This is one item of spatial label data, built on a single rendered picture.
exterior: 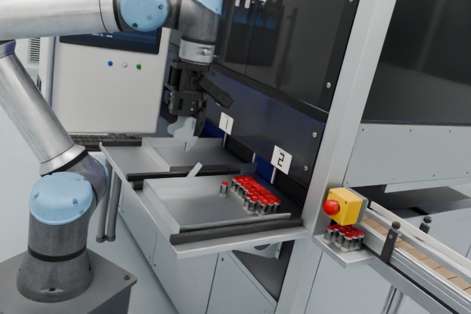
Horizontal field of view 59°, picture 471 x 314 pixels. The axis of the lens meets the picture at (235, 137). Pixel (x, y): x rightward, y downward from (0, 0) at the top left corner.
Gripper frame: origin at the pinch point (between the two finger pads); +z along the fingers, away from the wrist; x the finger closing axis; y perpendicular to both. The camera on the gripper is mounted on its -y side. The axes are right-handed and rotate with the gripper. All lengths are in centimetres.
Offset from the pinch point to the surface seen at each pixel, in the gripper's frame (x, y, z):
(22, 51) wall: -544, -18, 78
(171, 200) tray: -12.3, -3.9, 21.4
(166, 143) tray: -54, -19, 20
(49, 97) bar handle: -83, 18, 13
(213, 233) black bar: 8.0, -6.3, 19.8
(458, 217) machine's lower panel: 12, -112, 25
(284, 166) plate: -4.7, -35.4, 8.8
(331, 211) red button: 19.3, -32.2, 10.3
